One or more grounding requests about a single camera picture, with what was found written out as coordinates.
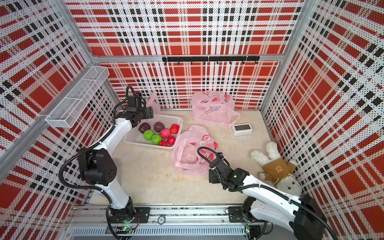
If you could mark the white plastic basket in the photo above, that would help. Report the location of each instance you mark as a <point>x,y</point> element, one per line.
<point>134,137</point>

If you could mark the white plush teddy bear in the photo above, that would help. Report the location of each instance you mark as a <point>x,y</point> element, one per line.
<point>276,170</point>

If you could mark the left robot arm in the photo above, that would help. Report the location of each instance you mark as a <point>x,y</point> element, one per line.
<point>96,166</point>

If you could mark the white wire wall shelf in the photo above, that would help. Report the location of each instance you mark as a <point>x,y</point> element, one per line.
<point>67,112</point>

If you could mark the pink plastic bag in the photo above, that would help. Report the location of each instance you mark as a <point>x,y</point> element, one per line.
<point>199,137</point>
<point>151,102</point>
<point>212,107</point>

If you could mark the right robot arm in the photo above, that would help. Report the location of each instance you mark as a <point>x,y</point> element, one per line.
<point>300,215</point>

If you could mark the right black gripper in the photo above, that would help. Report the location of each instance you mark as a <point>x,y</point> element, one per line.
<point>212,177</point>

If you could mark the black hook rail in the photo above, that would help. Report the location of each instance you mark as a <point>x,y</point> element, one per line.
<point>211,59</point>

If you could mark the dark red apple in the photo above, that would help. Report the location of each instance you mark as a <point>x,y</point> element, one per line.
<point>158,127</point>
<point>144,127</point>

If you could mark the green apple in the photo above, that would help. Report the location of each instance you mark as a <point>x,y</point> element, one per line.
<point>156,139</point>
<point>148,134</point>

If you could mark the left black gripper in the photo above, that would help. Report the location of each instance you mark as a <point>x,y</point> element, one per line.
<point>149,113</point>

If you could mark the white digital clock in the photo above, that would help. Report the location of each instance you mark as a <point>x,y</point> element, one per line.
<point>243,129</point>

